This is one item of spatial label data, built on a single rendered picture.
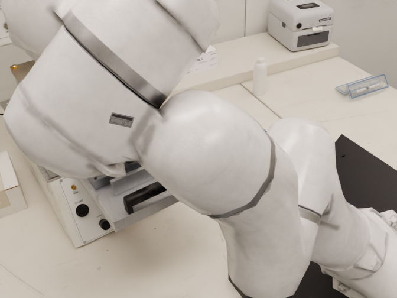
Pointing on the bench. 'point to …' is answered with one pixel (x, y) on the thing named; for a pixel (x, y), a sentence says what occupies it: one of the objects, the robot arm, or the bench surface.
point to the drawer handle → (143, 194)
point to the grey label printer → (300, 23)
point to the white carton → (205, 61)
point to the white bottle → (260, 77)
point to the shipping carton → (9, 188)
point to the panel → (89, 222)
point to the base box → (56, 202)
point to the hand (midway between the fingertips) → (124, 143)
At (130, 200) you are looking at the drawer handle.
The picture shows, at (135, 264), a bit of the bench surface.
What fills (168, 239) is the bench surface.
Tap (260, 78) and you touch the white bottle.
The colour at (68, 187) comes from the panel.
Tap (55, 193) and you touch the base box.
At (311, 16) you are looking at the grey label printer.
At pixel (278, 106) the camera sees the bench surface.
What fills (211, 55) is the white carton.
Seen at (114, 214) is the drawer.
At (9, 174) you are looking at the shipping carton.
